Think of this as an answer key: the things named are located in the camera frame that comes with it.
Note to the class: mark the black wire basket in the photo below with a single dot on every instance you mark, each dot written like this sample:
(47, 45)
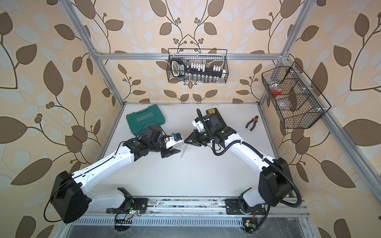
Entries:
(197, 65)
(297, 98)

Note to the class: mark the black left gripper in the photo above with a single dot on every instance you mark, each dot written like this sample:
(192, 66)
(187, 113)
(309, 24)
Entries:
(168, 152)

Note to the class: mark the green plastic tool case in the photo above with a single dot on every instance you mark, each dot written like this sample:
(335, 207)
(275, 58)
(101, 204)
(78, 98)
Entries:
(139, 121)

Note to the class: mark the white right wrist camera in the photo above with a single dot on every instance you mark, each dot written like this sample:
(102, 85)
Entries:
(198, 125)

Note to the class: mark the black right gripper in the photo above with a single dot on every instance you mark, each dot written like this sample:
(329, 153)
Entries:
(195, 135)

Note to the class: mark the black wire basket rear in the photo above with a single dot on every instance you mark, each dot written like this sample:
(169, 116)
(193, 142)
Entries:
(197, 65)

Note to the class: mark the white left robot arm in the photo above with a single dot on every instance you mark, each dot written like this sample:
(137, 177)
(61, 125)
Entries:
(72, 194)

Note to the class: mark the black wire basket right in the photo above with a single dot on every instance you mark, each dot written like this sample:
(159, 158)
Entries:
(297, 98)

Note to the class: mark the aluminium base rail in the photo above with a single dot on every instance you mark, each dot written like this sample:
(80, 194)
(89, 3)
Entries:
(191, 212)

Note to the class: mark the aluminium frame post left rear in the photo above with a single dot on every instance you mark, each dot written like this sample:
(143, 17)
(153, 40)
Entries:
(68, 8)

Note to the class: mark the aluminium frame post right rear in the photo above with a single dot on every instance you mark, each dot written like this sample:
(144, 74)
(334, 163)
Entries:
(283, 57)

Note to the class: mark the orange black pliers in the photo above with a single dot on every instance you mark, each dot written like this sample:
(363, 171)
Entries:
(252, 122)

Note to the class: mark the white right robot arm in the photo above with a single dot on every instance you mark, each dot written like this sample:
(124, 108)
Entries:
(275, 184)

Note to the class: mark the black flat tool case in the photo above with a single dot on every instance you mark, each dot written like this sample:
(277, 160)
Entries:
(215, 117)

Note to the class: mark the aluminium frame post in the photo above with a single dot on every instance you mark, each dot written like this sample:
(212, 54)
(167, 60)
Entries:
(68, 8)
(283, 57)

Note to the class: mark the clear test tube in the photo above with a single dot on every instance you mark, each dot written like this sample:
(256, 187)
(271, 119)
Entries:
(184, 151)

